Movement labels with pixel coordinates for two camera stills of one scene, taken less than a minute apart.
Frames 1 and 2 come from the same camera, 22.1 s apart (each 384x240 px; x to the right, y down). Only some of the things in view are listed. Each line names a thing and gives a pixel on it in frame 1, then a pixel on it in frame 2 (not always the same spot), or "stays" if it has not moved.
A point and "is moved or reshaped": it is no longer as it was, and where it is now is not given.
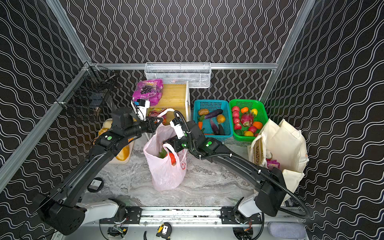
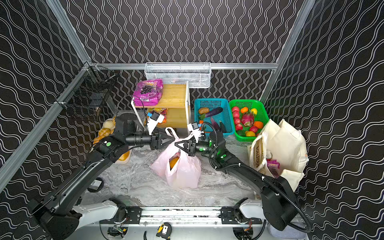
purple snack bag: (273, 163) stays
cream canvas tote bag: (289, 148) stays
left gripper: (152, 124) → (157, 141)
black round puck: (95, 185) stays
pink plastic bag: (166, 167) is moved or reshaped
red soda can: (269, 155) stays
